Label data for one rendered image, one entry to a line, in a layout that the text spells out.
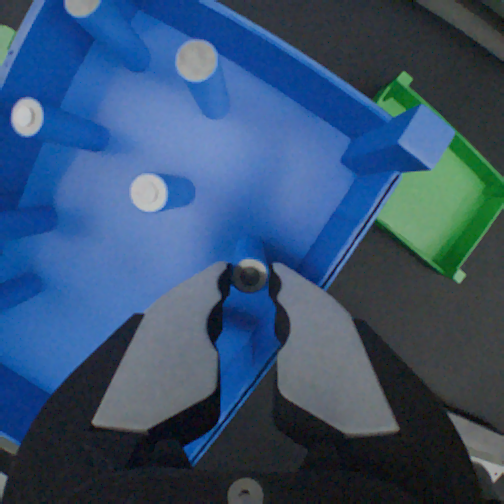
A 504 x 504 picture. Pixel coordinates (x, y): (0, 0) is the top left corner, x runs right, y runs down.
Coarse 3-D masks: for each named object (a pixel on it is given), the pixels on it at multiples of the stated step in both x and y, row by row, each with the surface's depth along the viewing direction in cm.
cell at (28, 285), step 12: (24, 276) 18; (36, 276) 19; (0, 288) 16; (12, 288) 17; (24, 288) 18; (36, 288) 19; (0, 300) 16; (12, 300) 17; (24, 300) 18; (0, 312) 16
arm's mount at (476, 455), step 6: (468, 450) 55; (474, 450) 56; (474, 456) 53; (480, 456) 54; (486, 456) 56; (492, 456) 57; (480, 462) 53; (486, 462) 53; (492, 462) 54; (498, 462) 56; (486, 468) 54; (492, 468) 54; (498, 468) 54; (492, 474) 55; (498, 474) 55
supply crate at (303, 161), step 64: (64, 0) 12; (128, 0) 14; (192, 0) 12; (64, 64) 15; (256, 64) 15; (0, 128) 13; (128, 128) 17; (192, 128) 17; (256, 128) 17; (320, 128) 17; (384, 128) 13; (448, 128) 10; (0, 192) 16; (64, 192) 18; (256, 192) 18; (320, 192) 18; (384, 192) 13; (0, 256) 19; (64, 256) 19; (128, 256) 19; (192, 256) 19; (320, 256) 16; (0, 320) 20; (64, 320) 20; (256, 320) 20; (0, 384) 19; (256, 384) 16; (192, 448) 18
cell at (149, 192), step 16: (144, 176) 12; (160, 176) 12; (176, 176) 16; (128, 192) 12; (144, 192) 12; (160, 192) 12; (176, 192) 13; (192, 192) 17; (144, 208) 12; (160, 208) 12
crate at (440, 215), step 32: (384, 96) 44; (416, 96) 41; (448, 160) 48; (480, 160) 44; (416, 192) 50; (448, 192) 50; (480, 192) 50; (384, 224) 46; (416, 224) 51; (448, 224) 51; (480, 224) 48; (416, 256) 51; (448, 256) 51
